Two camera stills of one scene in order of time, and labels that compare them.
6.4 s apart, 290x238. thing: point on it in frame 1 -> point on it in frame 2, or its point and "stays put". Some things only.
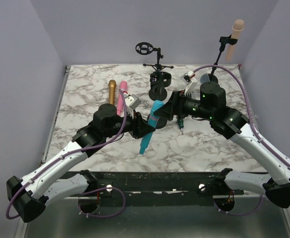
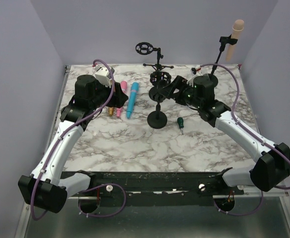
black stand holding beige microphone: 223,40 stays put
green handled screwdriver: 181,124 stays put
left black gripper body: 129,123 -> 103,93
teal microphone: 153,120 -> 134,89
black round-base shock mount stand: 159,81 stays put
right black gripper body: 187,105 -> 185,95
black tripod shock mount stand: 145,48 stays put
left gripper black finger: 141,127 -> 119,97
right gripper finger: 166,111 -> 170,89
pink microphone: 123,86 stays put
